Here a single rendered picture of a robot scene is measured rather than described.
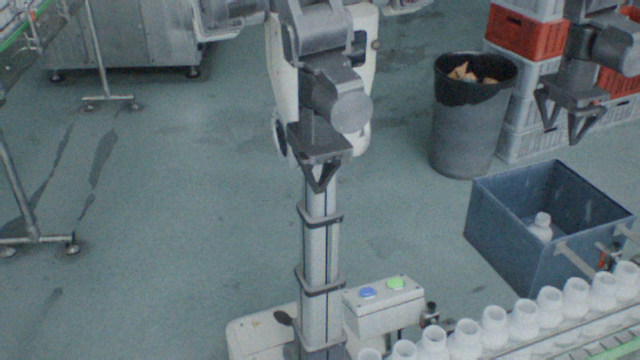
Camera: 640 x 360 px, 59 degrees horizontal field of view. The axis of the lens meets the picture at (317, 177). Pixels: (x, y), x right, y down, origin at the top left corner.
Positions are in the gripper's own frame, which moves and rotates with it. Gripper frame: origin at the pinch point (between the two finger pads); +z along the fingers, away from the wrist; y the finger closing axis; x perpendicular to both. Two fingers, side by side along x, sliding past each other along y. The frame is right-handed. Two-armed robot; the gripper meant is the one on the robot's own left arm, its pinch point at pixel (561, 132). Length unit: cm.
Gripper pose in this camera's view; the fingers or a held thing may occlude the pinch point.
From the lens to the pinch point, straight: 107.8
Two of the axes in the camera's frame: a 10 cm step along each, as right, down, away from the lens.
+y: -3.7, -5.2, 7.7
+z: 0.1, 8.3, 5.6
